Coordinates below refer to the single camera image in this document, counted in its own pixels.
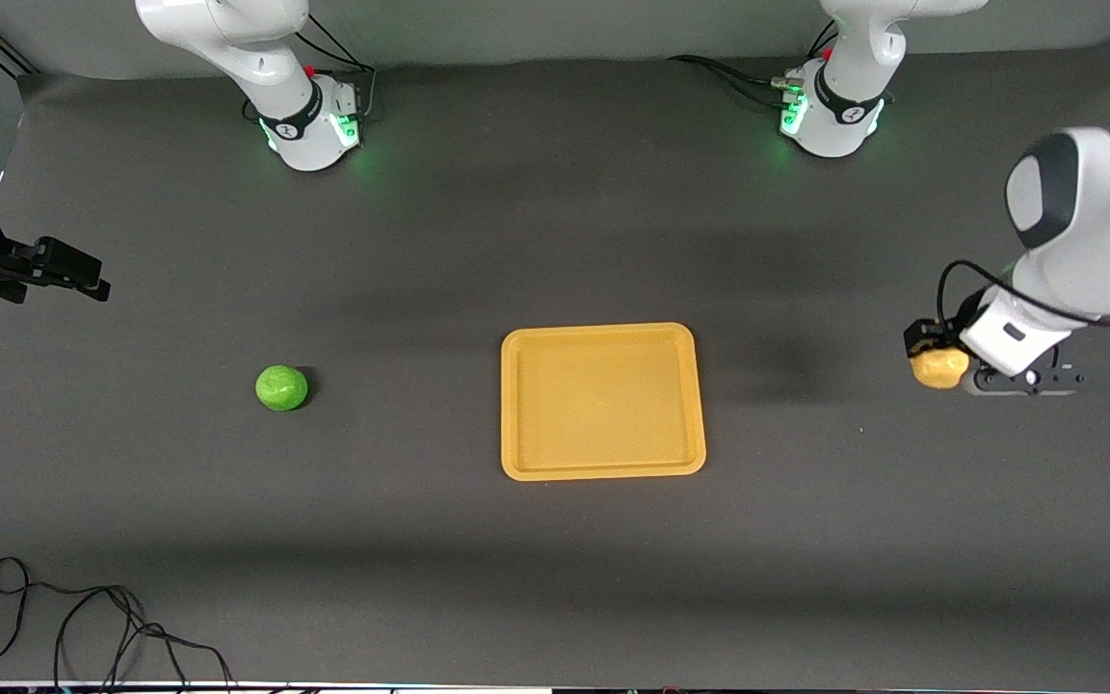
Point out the yellow plastic tray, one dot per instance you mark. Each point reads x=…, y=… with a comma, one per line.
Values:
x=603, y=405

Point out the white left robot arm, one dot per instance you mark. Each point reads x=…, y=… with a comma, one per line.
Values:
x=1095, y=241

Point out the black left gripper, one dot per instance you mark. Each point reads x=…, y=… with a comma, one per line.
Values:
x=945, y=333

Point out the yellow potato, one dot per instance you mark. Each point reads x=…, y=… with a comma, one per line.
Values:
x=940, y=369

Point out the green apple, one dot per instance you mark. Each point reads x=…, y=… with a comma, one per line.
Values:
x=281, y=387

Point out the black aluminium frame rail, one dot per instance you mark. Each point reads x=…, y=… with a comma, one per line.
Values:
x=11, y=58

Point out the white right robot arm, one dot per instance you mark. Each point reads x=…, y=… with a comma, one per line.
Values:
x=309, y=116

